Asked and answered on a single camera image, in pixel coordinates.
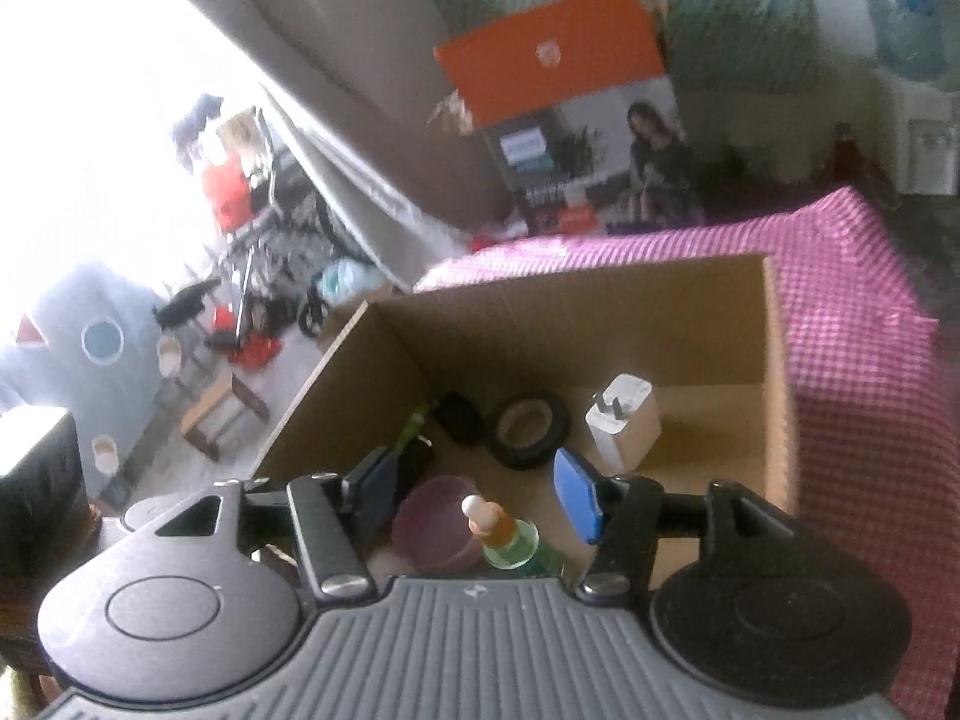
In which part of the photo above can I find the pink plastic bowl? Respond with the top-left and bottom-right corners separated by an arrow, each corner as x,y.
390,475 -> 485,572

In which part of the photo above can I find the cardboard box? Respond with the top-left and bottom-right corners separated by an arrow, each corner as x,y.
251,253 -> 796,593

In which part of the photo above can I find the small black bottle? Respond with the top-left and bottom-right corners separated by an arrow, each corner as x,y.
433,392 -> 485,447

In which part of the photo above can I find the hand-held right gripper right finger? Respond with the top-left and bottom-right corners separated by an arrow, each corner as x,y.
553,448 -> 796,605

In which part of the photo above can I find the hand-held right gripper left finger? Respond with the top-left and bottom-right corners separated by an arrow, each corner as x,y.
154,448 -> 398,605

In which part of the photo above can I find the pink checkered tablecloth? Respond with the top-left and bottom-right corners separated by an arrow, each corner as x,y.
412,186 -> 960,720

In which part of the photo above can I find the orange printed carton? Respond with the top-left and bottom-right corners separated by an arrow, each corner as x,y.
433,0 -> 710,237

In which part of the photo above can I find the white water dispenser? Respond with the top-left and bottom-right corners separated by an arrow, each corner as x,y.
874,67 -> 960,200

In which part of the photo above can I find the red bottle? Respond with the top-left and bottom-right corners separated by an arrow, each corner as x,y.
829,122 -> 863,185

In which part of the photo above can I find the grey curtain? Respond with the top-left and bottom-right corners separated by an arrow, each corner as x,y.
124,0 -> 496,293

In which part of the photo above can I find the blue blanket with circles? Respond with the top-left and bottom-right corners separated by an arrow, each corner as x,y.
0,262 -> 181,503

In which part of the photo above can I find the red plastic bag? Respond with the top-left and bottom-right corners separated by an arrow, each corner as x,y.
206,304 -> 282,368

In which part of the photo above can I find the large water bottle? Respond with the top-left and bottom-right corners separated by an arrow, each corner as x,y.
855,0 -> 950,83

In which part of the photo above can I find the clear plastic bag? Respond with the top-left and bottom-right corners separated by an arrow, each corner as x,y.
315,259 -> 383,308

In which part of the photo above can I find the green tube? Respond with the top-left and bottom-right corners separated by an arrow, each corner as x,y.
394,401 -> 432,451

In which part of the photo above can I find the green glass dropper bottle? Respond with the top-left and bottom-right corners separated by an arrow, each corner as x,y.
461,493 -> 567,578

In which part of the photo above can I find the wooden stool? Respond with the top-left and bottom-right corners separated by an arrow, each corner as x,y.
180,367 -> 271,462

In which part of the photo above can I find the dark boxy object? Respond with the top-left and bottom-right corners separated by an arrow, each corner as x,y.
0,405 -> 95,601

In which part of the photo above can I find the wheelchair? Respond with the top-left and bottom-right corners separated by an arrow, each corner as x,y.
214,109 -> 361,346

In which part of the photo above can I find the black tape roll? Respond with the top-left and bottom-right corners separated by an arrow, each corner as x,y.
491,392 -> 571,472

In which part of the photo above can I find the red plastic item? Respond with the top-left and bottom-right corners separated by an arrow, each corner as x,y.
469,229 -> 526,256

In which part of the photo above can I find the white charger plug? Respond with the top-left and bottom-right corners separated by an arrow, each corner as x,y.
585,373 -> 662,470

